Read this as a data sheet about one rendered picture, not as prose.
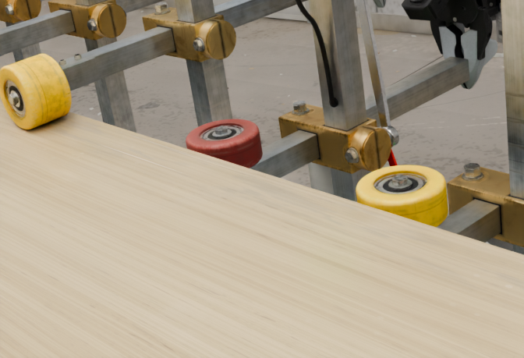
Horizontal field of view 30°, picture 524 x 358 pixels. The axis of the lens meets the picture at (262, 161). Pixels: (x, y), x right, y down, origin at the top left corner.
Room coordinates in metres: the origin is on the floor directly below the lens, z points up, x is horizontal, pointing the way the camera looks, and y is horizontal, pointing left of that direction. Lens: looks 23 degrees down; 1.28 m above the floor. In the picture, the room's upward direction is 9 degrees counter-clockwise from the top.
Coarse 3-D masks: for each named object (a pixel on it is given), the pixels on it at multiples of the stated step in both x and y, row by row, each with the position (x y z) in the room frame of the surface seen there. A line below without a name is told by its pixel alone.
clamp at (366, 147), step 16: (288, 112) 1.10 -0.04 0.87; (320, 112) 1.08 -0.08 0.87; (288, 128) 1.08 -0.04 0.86; (304, 128) 1.06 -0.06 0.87; (320, 128) 1.04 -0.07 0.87; (336, 128) 1.03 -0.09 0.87; (352, 128) 1.02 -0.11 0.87; (368, 128) 1.01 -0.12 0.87; (320, 144) 1.04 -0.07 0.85; (336, 144) 1.02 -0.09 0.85; (352, 144) 1.00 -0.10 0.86; (368, 144) 1.00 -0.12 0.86; (384, 144) 1.01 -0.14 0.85; (320, 160) 1.04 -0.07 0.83; (336, 160) 1.02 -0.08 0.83; (352, 160) 0.99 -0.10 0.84; (368, 160) 0.99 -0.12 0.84; (384, 160) 1.01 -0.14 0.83
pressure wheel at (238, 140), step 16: (208, 128) 1.00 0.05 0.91; (224, 128) 0.97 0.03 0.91; (240, 128) 0.99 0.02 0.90; (256, 128) 0.97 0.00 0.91; (192, 144) 0.96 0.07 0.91; (208, 144) 0.95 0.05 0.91; (224, 144) 0.94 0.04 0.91; (240, 144) 0.94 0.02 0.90; (256, 144) 0.96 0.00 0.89; (224, 160) 0.94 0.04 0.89; (240, 160) 0.94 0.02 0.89; (256, 160) 0.95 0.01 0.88
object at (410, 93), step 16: (448, 64) 1.21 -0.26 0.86; (464, 64) 1.22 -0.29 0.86; (416, 80) 1.17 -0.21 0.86; (432, 80) 1.18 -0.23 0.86; (448, 80) 1.20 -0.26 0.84; (464, 80) 1.22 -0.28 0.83; (400, 96) 1.14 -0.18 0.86; (416, 96) 1.15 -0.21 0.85; (432, 96) 1.17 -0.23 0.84; (368, 112) 1.10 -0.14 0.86; (400, 112) 1.13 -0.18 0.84; (272, 144) 1.03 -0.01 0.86; (288, 144) 1.03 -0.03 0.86; (304, 144) 1.03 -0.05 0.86; (272, 160) 1.00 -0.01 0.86; (288, 160) 1.01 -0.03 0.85; (304, 160) 1.03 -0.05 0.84
